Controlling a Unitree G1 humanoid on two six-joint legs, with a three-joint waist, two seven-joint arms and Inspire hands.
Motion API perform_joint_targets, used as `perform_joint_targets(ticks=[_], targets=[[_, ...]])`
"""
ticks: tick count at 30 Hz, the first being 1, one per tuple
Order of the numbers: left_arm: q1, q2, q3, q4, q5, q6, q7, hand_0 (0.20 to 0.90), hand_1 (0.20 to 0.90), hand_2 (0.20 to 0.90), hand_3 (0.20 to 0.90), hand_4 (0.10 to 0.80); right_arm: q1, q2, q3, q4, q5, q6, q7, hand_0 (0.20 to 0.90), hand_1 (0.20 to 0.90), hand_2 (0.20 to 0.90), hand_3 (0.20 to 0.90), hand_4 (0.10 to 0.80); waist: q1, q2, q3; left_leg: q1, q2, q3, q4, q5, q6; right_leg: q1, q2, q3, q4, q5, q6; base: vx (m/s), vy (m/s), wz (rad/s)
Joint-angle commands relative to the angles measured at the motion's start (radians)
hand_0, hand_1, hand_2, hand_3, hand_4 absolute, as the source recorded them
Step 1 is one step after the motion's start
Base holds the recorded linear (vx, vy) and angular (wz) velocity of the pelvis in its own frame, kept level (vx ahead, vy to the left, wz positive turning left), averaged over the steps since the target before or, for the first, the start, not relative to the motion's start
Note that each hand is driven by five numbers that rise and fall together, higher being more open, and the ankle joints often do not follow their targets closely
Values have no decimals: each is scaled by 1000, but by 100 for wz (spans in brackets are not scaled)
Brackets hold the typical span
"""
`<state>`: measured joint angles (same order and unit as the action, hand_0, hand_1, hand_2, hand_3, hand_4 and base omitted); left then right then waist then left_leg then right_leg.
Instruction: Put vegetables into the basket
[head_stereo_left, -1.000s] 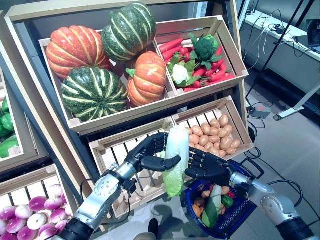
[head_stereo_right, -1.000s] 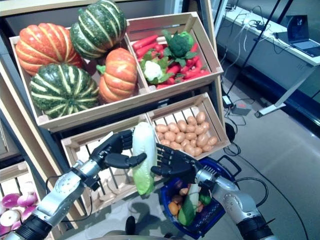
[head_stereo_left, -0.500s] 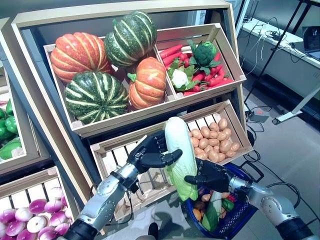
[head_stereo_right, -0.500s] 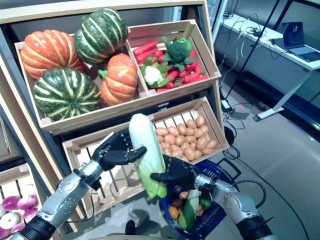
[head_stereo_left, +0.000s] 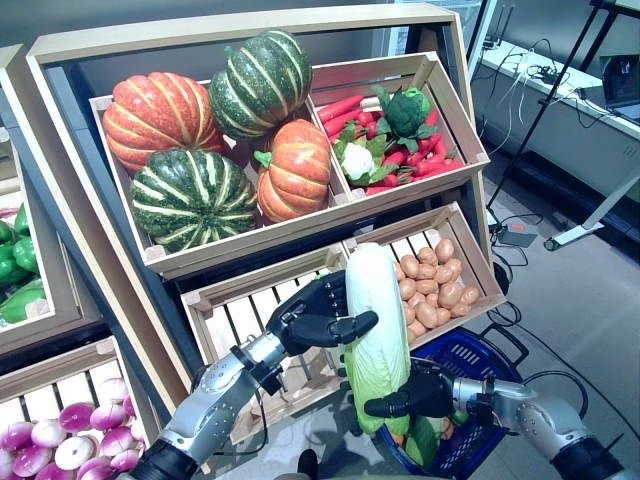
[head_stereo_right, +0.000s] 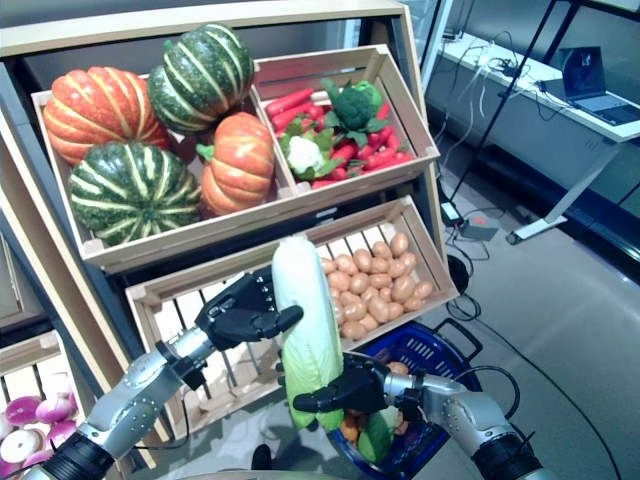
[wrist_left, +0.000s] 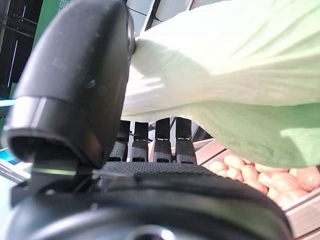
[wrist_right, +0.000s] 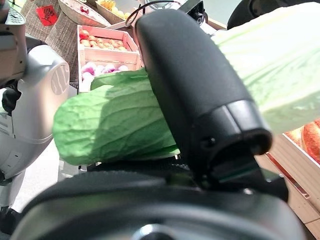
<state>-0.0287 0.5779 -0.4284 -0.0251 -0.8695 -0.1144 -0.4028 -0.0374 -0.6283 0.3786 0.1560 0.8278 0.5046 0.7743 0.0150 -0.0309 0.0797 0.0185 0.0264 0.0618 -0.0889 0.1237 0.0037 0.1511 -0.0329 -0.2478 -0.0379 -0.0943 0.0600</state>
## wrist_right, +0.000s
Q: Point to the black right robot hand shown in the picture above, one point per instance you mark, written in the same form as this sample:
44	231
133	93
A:
190	75

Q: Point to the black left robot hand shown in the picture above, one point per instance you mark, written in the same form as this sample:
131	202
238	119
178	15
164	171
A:
247	7

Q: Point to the green napa cabbage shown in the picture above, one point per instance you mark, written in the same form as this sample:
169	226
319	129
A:
112	125

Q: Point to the purple white onion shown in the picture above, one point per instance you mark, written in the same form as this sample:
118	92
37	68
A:
110	68
123	67
88	69

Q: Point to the wooden crate of orange fruit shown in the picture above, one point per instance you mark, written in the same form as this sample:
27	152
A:
107	56

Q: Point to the wooden tray of yellow fruit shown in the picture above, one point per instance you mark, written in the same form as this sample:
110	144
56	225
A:
112	18

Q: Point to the orange round fruit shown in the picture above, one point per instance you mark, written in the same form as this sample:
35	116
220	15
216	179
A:
86	43
84	34

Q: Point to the wooden crate of onions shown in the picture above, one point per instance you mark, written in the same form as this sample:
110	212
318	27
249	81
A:
80	82

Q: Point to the tan plastic potato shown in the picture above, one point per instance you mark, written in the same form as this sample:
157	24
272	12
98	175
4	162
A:
295	136
312	140

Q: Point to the red apple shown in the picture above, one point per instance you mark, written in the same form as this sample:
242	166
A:
85	10

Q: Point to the woven wicker stand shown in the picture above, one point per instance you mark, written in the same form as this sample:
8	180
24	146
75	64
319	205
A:
32	28
62	50

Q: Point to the red paper sign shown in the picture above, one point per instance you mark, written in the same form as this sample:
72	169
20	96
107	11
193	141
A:
47	15

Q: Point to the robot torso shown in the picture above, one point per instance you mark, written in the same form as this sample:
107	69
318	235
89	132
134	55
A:
12	57

